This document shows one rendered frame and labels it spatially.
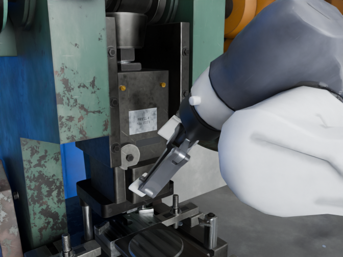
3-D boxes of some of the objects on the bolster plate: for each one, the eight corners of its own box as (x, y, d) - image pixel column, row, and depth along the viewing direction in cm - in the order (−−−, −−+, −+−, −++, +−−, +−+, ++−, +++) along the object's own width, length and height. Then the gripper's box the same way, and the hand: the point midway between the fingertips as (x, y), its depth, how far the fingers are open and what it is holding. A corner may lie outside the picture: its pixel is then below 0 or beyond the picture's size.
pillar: (94, 238, 82) (91, 189, 78) (86, 241, 80) (82, 191, 77) (91, 234, 83) (87, 186, 80) (83, 237, 82) (79, 188, 79)
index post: (217, 246, 83) (219, 213, 81) (210, 250, 82) (211, 217, 79) (210, 241, 86) (211, 209, 83) (202, 245, 84) (203, 212, 81)
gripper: (216, 41, 50) (158, 107, 67) (158, 160, 35) (102, 208, 51) (252, 68, 52) (187, 126, 68) (212, 195, 36) (140, 230, 53)
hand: (153, 159), depth 59 cm, fingers open, 13 cm apart
